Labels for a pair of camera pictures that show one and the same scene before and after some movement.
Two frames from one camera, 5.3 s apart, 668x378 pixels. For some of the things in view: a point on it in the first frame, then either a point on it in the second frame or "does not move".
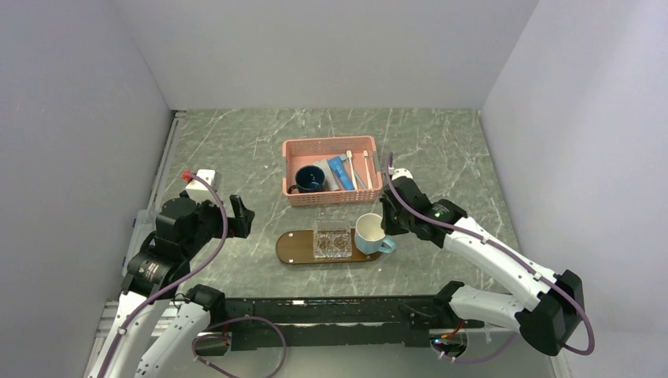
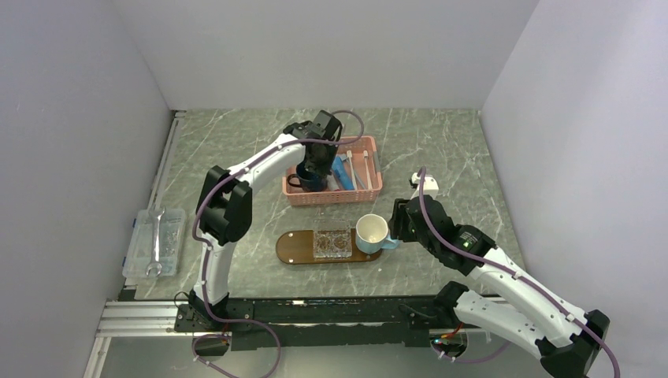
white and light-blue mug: [369, 236] does not move
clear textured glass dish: [332, 240] does not move
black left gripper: [238, 226] to [325, 169]
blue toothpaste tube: [341, 173] does not move
